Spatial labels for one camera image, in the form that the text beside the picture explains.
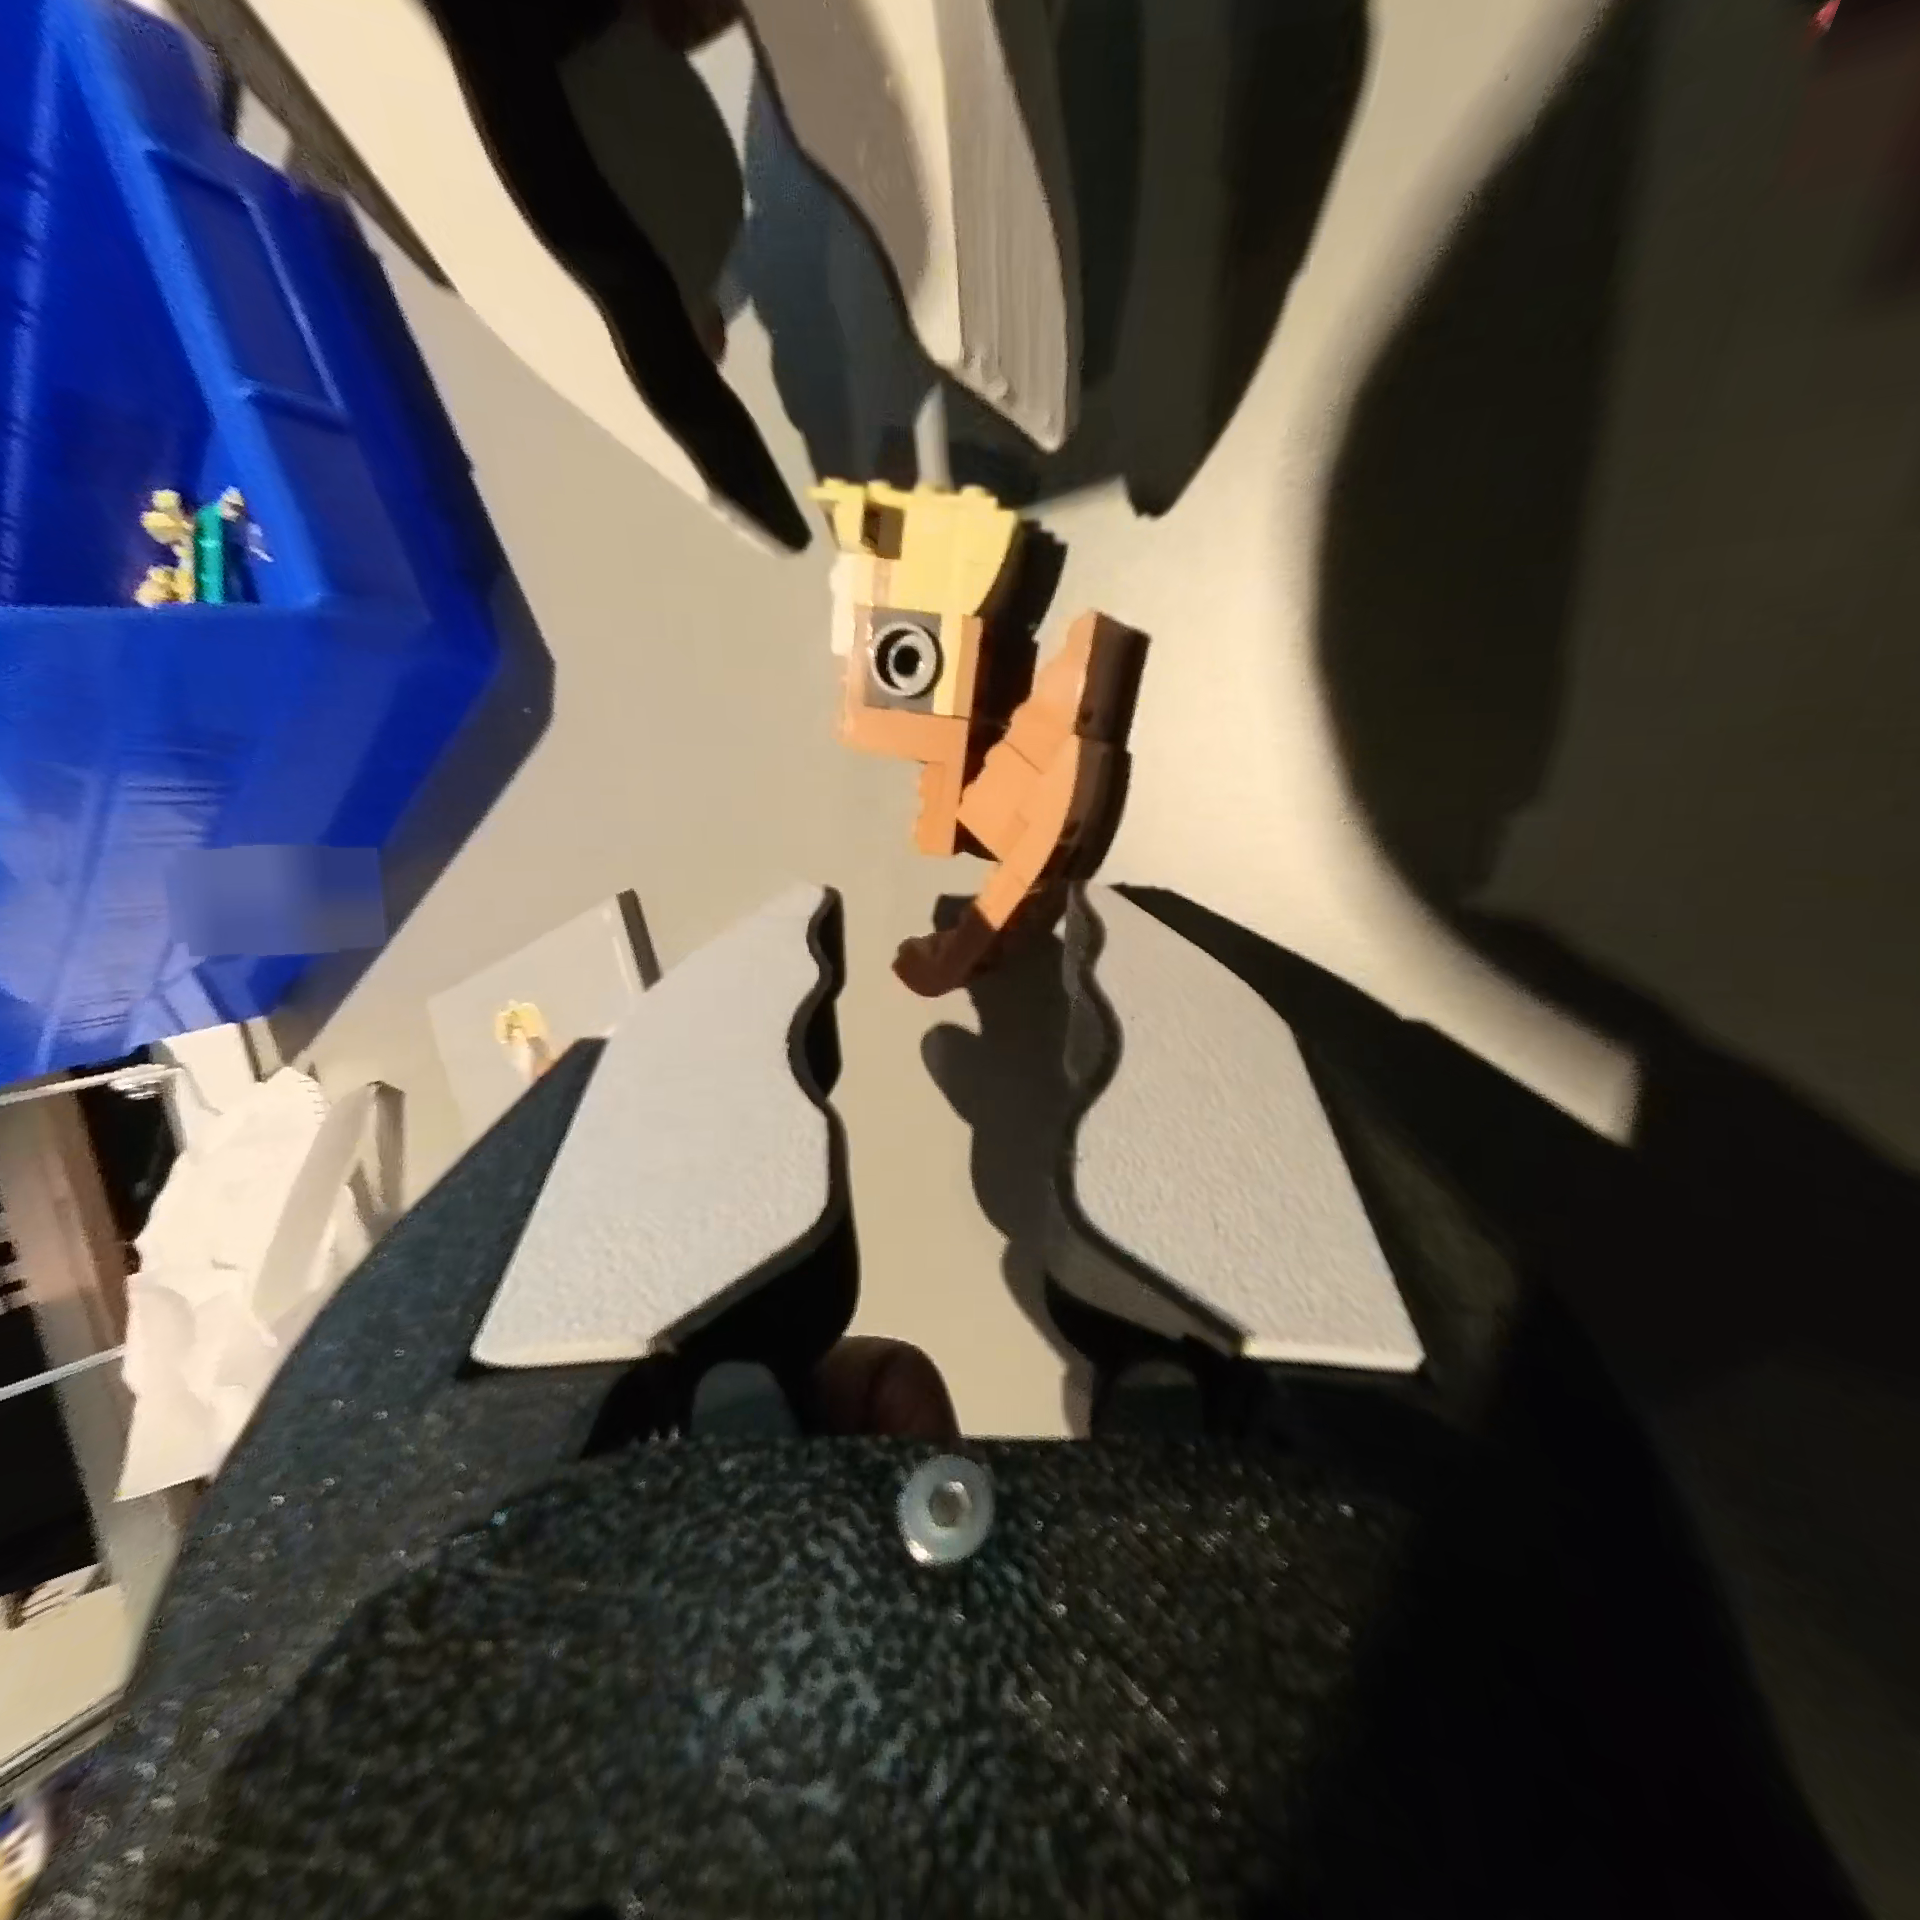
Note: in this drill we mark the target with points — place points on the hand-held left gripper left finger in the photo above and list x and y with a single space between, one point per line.
675 1184

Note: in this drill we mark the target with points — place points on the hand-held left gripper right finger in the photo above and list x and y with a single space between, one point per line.
1215 1184

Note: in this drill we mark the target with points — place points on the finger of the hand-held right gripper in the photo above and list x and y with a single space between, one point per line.
991 181
450 150

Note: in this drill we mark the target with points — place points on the tan and brown brick figure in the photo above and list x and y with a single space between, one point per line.
914 742

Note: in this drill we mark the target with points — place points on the grey desk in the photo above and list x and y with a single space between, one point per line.
675 751

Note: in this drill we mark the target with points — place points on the grey instruction booklet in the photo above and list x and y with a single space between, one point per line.
570 974

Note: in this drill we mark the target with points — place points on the crumpled white paper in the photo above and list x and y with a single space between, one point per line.
240 1274

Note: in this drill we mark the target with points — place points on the green brick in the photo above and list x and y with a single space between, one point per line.
222 555

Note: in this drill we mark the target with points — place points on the pile of loose yellow bricks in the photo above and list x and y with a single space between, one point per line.
162 518

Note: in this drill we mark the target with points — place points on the blue plastic bin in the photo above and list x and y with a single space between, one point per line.
151 751

